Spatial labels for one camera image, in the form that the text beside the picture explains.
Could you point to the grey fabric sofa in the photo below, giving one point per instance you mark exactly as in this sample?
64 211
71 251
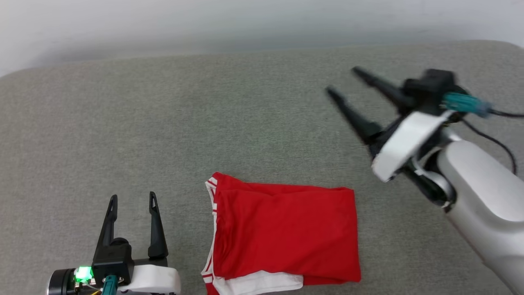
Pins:
204 123

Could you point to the red and white garment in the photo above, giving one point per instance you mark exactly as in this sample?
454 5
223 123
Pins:
286 233

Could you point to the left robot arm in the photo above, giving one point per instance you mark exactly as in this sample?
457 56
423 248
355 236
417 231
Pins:
61 282

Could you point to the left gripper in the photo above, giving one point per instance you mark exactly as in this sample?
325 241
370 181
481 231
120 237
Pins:
153 278

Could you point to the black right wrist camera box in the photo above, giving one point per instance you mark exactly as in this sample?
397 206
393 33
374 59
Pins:
430 88

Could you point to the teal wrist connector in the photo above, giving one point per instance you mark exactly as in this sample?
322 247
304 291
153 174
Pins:
109 286
464 102

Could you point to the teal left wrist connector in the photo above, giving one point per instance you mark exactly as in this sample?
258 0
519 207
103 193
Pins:
109 286

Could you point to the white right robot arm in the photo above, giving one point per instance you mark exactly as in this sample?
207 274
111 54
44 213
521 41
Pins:
483 192

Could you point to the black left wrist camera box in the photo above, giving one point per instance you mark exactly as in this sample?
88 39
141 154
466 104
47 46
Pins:
111 258

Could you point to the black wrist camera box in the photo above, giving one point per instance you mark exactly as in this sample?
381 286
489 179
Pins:
430 88
111 258

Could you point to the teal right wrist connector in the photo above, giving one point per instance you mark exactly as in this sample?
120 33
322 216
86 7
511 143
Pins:
464 102

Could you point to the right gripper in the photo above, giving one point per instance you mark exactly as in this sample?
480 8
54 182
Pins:
405 141

